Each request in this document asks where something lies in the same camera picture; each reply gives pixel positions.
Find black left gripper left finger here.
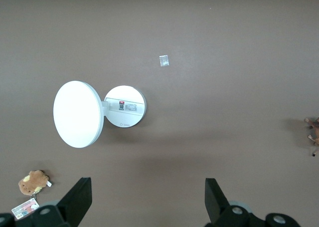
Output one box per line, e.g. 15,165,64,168
0,177,93,227

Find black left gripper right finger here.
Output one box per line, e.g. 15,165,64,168
204,178,304,227

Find brown lion statue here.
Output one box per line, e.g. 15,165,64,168
304,117,319,157

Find printed card tag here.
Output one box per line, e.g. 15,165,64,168
11,197,41,219

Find white round desk lamp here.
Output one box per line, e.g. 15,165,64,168
53,80,148,149

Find brown plush keychain toy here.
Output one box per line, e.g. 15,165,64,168
18,170,53,196

